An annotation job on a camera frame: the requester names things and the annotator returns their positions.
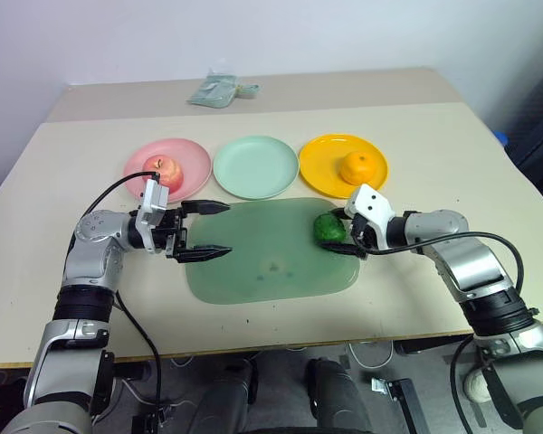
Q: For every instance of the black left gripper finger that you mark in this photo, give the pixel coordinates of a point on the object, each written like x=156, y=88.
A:
x=206, y=207
x=206, y=252

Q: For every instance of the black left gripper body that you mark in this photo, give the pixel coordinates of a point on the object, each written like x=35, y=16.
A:
x=174, y=230

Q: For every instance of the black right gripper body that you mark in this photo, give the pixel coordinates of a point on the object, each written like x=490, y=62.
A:
x=359, y=230

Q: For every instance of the dark green bumpy fruit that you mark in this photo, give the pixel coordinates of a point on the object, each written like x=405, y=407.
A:
x=328, y=228

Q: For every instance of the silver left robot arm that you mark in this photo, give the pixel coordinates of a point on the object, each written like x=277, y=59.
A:
x=95, y=235

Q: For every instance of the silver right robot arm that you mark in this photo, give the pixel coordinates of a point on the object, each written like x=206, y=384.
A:
x=470, y=262

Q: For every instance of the pink plate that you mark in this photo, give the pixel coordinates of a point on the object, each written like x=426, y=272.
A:
x=192, y=158

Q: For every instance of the yellow plate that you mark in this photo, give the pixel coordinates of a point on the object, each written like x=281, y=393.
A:
x=321, y=158

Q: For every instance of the pale green plate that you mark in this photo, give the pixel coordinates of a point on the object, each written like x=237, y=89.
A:
x=254, y=166

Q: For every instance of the orange mandarin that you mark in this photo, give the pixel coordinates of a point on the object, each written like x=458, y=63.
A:
x=358, y=168

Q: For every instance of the red apple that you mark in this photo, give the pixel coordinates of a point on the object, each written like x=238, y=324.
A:
x=168, y=171

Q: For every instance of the translucent green mat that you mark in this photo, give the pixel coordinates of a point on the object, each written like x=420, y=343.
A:
x=262, y=246

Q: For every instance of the pale green plastic bag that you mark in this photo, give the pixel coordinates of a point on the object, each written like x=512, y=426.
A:
x=212, y=92

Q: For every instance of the dark grey rounded shape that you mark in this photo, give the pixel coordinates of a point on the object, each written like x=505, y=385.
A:
x=224, y=398
x=337, y=398

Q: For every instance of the white round floor object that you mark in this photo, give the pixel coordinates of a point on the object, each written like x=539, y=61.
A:
x=476, y=386

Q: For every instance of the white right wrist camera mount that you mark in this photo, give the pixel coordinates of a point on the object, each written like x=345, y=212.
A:
x=371, y=203

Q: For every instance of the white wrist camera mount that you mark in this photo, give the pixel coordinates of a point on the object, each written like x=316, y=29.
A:
x=371, y=203
x=154, y=199

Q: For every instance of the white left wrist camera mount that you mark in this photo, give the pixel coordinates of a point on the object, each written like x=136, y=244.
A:
x=154, y=199

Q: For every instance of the black metal bracket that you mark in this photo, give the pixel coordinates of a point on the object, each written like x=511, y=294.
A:
x=402, y=402

